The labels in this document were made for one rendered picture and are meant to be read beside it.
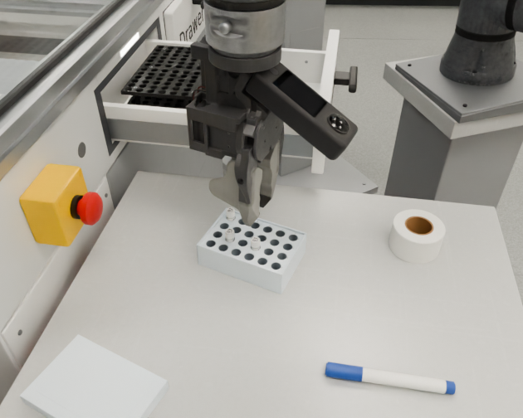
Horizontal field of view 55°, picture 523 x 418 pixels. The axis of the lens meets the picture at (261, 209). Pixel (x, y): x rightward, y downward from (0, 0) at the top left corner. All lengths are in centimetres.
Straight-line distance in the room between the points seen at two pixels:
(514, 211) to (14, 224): 185
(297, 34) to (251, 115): 127
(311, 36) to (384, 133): 79
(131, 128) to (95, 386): 39
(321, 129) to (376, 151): 182
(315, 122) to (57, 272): 41
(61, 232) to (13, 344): 14
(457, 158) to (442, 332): 59
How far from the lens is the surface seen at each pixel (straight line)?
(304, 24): 178
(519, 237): 205
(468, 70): 115
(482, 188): 130
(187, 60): 90
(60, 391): 60
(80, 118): 74
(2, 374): 73
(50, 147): 68
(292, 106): 49
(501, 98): 112
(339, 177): 206
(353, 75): 83
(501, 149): 125
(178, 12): 107
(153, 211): 79
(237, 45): 48
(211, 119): 53
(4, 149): 61
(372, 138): 240
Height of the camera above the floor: 127
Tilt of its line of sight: 41 degrees down
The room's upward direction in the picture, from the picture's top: straight up
